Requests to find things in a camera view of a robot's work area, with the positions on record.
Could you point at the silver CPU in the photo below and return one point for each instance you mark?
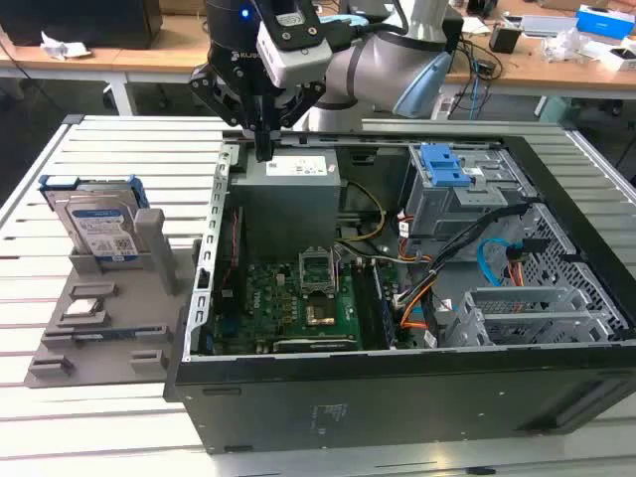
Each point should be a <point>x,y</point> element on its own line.
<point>83,308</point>

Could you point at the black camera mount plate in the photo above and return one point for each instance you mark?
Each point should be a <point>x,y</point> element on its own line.
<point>293,20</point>

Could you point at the blue plastic drive latch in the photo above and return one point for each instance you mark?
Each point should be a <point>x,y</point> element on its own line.
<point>442,166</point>

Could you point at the black open PC case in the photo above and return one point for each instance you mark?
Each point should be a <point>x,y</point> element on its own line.
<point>397,397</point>

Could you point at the grey metal disk bay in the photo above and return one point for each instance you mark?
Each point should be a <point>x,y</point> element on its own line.
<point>522,323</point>

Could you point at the brown cardboard box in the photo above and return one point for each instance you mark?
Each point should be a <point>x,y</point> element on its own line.
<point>184,6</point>

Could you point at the white power strip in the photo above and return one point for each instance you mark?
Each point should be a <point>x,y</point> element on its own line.
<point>442,107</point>

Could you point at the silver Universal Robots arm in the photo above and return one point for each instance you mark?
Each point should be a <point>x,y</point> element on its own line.
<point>382,64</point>

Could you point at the crumpled white paper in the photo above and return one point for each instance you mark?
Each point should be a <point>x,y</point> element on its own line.
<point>64,47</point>

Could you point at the black graphics card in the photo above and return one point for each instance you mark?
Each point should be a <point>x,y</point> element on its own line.
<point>318,344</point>

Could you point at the long wooden desk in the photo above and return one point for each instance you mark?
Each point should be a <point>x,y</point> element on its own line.
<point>164,59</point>

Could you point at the small black cube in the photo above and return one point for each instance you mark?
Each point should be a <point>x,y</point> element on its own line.
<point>504,40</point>

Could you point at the grey power supply unit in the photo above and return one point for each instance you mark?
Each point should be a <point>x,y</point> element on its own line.
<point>288,208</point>

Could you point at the clear plastic bags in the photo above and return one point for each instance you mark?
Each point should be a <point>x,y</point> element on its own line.
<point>566,47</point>

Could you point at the black computer tower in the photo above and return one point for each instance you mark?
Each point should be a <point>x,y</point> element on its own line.
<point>453,30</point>

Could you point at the RAM stick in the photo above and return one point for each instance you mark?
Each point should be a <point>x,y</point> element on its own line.
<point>119,334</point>

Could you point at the hard disk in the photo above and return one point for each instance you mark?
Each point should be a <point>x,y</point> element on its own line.
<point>99,228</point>

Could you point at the white box with black print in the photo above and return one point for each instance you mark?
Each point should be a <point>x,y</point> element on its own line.
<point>616,62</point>

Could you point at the CPU socket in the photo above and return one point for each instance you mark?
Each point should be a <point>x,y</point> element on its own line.
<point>320,313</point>

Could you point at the grey parts rack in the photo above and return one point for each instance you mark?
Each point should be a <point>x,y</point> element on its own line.
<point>119,358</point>

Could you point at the grey metal drive cage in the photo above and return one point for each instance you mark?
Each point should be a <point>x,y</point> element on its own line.
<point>447,208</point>

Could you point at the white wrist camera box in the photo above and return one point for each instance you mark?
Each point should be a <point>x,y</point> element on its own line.
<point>298,59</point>

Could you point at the flat silver device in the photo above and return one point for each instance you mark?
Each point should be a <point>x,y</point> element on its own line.
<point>546,25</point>

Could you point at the blue cardboard box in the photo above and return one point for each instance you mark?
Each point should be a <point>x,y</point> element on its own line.
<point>606,20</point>

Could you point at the large black box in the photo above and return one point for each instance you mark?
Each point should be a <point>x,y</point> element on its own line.
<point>74,25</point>

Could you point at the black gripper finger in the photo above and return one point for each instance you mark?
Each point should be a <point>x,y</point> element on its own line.
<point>303,99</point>
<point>213,89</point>

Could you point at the green motherboard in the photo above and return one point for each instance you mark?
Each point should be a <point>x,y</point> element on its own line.
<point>278,308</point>

